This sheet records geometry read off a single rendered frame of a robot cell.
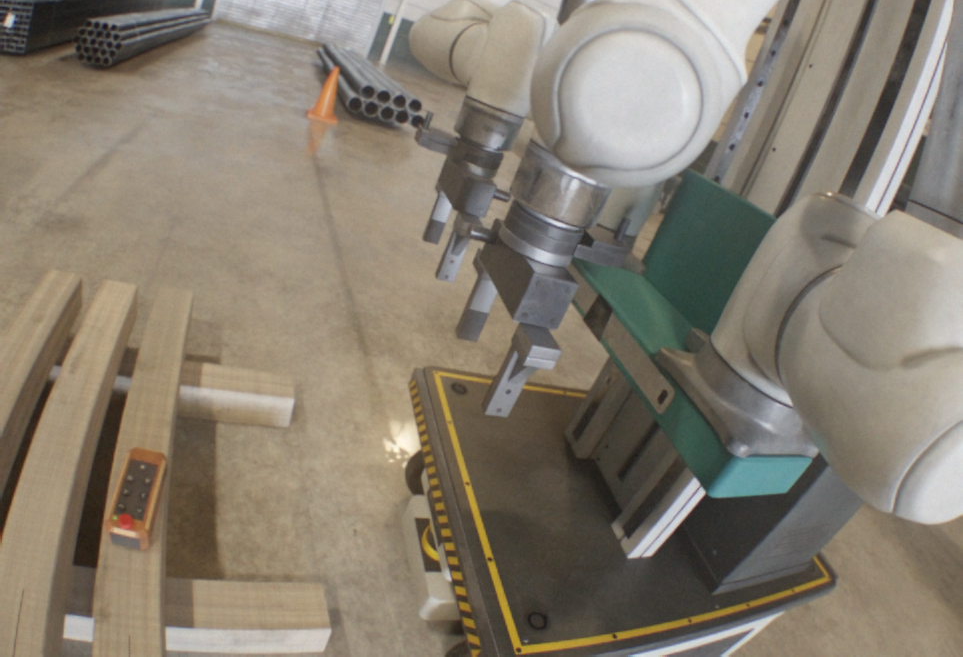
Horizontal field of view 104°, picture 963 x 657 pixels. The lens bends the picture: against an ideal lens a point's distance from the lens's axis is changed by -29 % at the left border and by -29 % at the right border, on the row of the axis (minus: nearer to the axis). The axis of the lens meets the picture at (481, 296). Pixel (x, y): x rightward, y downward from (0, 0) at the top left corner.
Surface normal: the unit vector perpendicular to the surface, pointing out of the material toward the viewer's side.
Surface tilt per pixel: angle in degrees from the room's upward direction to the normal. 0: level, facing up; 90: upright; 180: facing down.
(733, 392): 84
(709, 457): 90
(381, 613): 0
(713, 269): 90
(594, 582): 0
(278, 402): 90
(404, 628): 0
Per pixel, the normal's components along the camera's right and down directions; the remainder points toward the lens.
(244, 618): 0.36, -0.85
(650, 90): -0.26, 0.46
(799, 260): -0.82, -0.52
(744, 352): -0.84, 0.00
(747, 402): -0.51, 0.09
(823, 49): -0.90, -0.21
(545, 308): 0.23, 0.49
